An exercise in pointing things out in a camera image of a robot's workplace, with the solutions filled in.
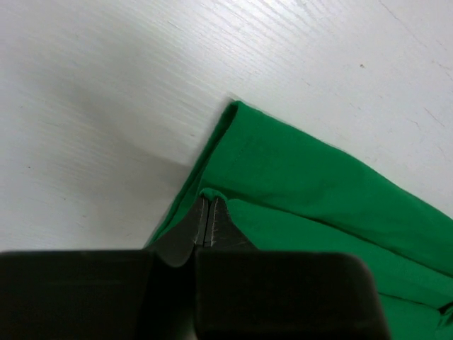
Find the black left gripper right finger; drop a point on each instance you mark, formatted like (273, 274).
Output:
(222, 233)

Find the green t shirt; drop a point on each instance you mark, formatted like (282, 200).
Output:
(286, 190)

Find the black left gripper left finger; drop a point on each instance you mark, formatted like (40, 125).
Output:
(169, 299)

